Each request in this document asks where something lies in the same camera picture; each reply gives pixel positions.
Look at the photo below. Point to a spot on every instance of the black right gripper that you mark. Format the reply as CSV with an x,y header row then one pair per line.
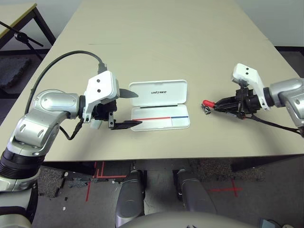
x,y
249,102

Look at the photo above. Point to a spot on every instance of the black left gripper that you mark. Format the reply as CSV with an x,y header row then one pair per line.
x,y
102,111

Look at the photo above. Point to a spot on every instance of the small black silver clip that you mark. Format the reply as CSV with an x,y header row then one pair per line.
x,y
207,111

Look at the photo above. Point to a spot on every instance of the white plastic pencil case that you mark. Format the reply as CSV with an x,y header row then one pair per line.
x,y
154,102

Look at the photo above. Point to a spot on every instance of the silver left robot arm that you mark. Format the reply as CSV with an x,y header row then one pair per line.
x,y
54,102

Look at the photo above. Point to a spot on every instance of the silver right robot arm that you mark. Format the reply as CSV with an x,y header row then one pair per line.
x,y
287,92

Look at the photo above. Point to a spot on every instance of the dark speckled carpet tile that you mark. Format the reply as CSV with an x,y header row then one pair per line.
x,y
213,169

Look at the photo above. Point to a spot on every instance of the grey robot left leg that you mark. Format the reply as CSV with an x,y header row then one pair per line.
x,y
129,197

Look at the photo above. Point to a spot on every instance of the grey robot leg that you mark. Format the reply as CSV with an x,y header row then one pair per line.
x,y
129,197
192,194

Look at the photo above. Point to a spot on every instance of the grey robot right leg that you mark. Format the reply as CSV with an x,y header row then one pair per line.
x,y
192,194

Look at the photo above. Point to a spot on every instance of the dark foam mat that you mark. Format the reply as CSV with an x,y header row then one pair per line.
x,y
12,71

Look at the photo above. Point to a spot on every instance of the beige robot torso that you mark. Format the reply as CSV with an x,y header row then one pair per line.
x,y
190,222

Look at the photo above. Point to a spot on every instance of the grey blue box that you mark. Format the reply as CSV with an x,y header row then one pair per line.
x,y
268,223

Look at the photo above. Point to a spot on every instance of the black tripod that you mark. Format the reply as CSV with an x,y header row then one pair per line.
x,y
21,36

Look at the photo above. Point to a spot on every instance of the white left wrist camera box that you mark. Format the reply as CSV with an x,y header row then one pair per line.
x,y
99,85

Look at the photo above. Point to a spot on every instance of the side table with black frame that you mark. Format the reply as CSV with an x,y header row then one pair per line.
x,y
14,14

